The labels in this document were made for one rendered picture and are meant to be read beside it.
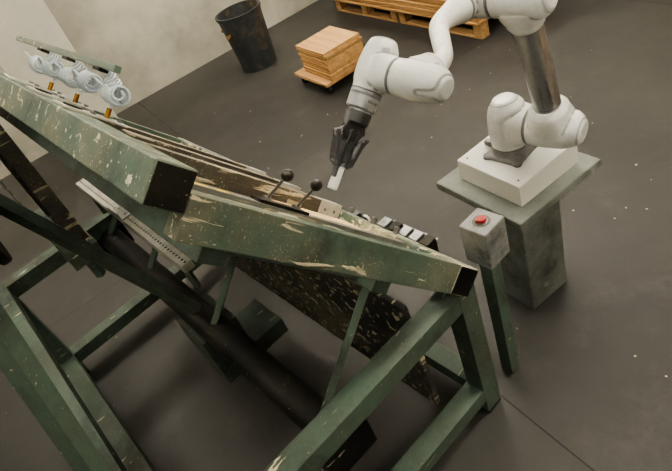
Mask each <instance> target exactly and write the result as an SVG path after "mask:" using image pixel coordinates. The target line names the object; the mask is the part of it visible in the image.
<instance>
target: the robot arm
mask: <svg viewBox="0 0 672 471"><path fill-rule="evenodd" d="M557 2H558V0H447V1H446V2H445V3H444V4H443V6H442V7H441V8H440V9H439V10H438V11H437V12H436V13H435V15H434V16H433V18H432V19H431V21H430V24H429V35H430V40H431V44H432V48H433V51H434V54H433V53H424V54H421V55H417V56H412V57H409V58H408V59H405V58H400V57H398V55H399V52H398V46H397V43H396V42H395V41H394V40H392V39H390V38H387V37H382V36H375V37H372V38H371V39H370V40H369V41H368V42H367V44H366V46H365V47H364V49H363V51H362V53H361V55H360V57H359V60H358V62H357V65H356V68H355V72H354V79H353V84H352V87H351V91H350V93H349V96H348V99H347V102H346V104H347V105H348V106H350V107H348V108H347V109H346V112H345V115H344V122H343V123H342V124H341V126H340V127H337V128H336V127H333V129H332V131H333V140H332V146H331V152H330V159H329V160H330V161H331V162H332V164H333V168H332V171H331V174H330V175H331V178H330V181H329V184H328V186H327V187H328V188H330V189H332V190H336V191H337V189H338V186H339V183H340V180H341V179H342V178H343V176H344V173H345V170H346V169H347V170H348V169H349V168H352V167H353V166H354V164H355V162H356V161H357V159H358V157H359V155H360V154H361V152H362V150H363V148H364V147H365V146H366V145H367V144H368V143H369V140H367V139H366V138H365V136H364V135H365V129H366V128H367V127H368V125H369V123H370V120H371V115H370V114H375V113H376V110H377V108H378V105H379V102H380V100H381V97H382V94H392V95H395V96H397V97H399V98H401V99H404V100H408V101H411V102H416V103H421V104H438V103H442V102H444V101H445V100H447V99H448V98H449V97H450V95H451V94H452V92H453V89H454V78H453V76H452V74H451V73H450V71H449V70H448V69H449V67H450V65H451V63H452V60H453V48H452V43H451V38H450V33H449V29H450V28H452V27H455V26H457V25H460V24H463V23H465V22H467V21H469V20H471V19H473V18H474V19H485V18H492V19H499V21H500V22H501V23H502V24H503V25H504V26H505V27H506V29H507V30H508V31H509V32H510V33H512V34H513V37H514V41H515V45H516V48H517V52H518V55H519V59H520V62H521V66H522V69H523V73H524V76H525V80H526V83H527V87H528V90H529V94H530V97H531V101H532V104H529V103H527V102H525V101H524V99H523V98H522V97H520V96H519V95H517V94H515V93H511V92H505V93H501V94H499V95H497V96H495V97H494V98H493V99H492V101H491V103H490V105H489V107H488V111H487V127H488V133H489V137H490V138H487V139H485V140H484V144H485V145H486V146H489V147H491V149H490V150H489V151H488V152H487V153H485V154H484V155H483V159H484V160H492V161H496V162H500V163H504V164H508V165H511V166H513V167H515V168H519V167H521V166H522V164H523V162H524V161H525V160H526V158H527V157H528V156H529V155H530V154H531V153H532V152H533V151H534V150H535V149H536V148H537V147H544V148H552V149H566V148H572V147H575V146H577V145H578V144H580V143H582V142H583V141H584V139H585V137H586V134H587V131H588V120H587V118H586V116H585V115H584V114H583V113H582V112H581V111H579V110H575V108H574V106H573V105H572V104H571V103H570V102H569V100H568V99H567V98H566V97H565V96H563V95H561V94H560V93H559V89H558V84H557V80H556V76H555V71H554V67H553V63H552V58H551V53H550V49H549V45H548V40H547V36H546V32H545V27H544V22H545V20H546V17H547V16H549V15H550V14H551V13H552V12H553V11H554V9H555V7H556V5H557ZM341 134H342V136H341ZM345 140H346V141H345ZM351 142H352V143H351Z"/></svg>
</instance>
